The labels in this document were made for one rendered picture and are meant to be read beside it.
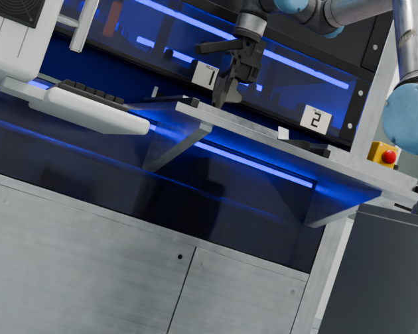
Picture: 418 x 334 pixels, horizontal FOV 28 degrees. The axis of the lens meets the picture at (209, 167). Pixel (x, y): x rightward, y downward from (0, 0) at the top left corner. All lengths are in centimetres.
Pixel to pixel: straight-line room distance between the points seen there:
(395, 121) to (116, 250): 93
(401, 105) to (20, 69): 69
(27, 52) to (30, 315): 83
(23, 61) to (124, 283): 84
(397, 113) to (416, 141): 7
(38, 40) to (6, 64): 7
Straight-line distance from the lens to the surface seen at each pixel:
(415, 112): 152
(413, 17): 165
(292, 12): 205
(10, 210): 213
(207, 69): 224
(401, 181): 206
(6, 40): 157
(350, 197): 219
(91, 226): 217
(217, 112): 197
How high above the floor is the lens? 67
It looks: 3 degrees up
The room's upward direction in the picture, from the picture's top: 19 degrees clockwise
